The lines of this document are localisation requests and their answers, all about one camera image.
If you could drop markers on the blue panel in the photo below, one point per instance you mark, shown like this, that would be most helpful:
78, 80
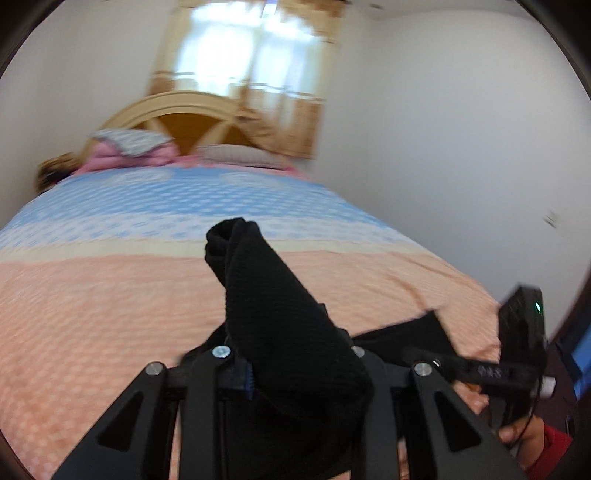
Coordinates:
582, 355

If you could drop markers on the striped pillow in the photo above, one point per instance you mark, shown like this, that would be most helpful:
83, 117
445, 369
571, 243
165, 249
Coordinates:
240, 156

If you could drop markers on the black pants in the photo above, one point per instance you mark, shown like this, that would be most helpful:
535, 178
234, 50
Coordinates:
286, 323

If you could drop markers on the cream wooden bed headboard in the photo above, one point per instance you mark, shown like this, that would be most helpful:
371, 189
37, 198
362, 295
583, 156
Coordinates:
189, 120

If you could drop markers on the beige patterned window curtain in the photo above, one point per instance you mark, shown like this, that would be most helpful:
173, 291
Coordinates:
277, 92

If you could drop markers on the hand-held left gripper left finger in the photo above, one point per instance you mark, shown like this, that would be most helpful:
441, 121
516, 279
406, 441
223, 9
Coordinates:
244, 381

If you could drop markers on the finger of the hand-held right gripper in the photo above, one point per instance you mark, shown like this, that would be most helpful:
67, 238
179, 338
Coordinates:
450, 364

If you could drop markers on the brown patterned bag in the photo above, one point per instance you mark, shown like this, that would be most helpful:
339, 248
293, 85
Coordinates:
57, 170

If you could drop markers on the grey floral pillow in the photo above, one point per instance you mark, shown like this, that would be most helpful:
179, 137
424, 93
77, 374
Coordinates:
131, 141

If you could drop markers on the pink blanket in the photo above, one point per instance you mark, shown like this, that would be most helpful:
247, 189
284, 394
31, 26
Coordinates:
120, 159

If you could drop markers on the polka dot bedspread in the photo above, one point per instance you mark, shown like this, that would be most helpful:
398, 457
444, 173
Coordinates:
115, 277

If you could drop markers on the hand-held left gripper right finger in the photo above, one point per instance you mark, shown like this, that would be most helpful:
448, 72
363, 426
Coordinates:
385, 397

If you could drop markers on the person's right hand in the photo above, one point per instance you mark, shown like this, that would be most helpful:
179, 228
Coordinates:
521, 443

